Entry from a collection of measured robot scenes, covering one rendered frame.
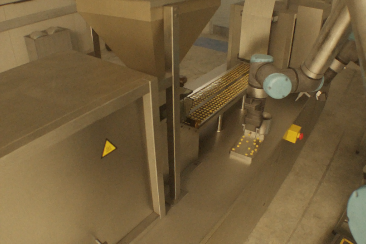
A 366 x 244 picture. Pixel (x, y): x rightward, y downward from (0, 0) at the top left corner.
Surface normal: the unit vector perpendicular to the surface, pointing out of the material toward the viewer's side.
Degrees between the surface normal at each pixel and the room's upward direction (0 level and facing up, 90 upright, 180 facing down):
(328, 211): 0
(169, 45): 90
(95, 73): 0
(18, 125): 0
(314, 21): 90
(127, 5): 90
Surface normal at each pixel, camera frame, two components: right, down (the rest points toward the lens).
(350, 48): -0.42, 0.44
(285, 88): 0.07, 0.51
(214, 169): 0.00, -0.86
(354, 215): -0.98, 0.16
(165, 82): 0.79, 0.31
